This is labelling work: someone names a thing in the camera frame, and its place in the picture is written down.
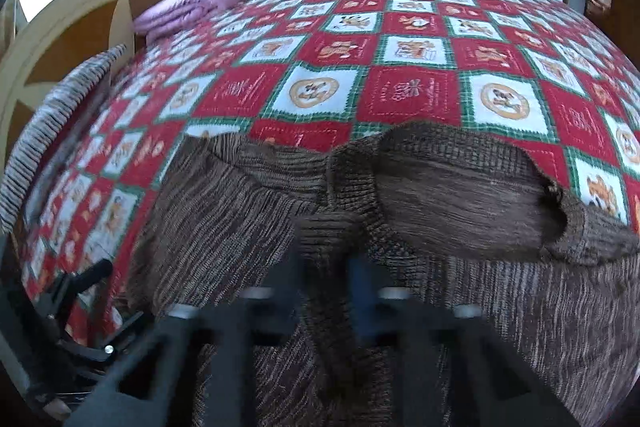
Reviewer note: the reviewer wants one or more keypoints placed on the cream wooden headboard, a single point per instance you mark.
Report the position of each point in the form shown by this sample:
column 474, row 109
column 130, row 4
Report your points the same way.
column 63, row 35

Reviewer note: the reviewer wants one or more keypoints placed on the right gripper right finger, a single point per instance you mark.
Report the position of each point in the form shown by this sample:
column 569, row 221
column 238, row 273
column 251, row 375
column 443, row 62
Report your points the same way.
column 449, row 366

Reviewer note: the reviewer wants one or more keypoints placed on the striped pillow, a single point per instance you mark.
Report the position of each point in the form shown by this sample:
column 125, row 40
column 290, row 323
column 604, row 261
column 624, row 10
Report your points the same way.
column 51, row 117

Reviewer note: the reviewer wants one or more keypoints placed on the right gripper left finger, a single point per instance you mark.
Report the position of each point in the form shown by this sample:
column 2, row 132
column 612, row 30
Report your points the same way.
column 154, row 384

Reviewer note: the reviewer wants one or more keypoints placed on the brown knitted sweater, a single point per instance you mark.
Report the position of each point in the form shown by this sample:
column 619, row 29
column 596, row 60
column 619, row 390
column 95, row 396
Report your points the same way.
column 455, row 216

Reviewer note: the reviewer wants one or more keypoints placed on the pink folded blanket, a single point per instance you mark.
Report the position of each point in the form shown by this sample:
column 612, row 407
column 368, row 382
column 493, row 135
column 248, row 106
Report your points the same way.
column 170, row 16

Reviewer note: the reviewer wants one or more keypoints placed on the red checkered bear quilt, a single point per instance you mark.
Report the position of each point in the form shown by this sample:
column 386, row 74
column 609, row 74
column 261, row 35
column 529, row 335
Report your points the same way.
column 319, row 73

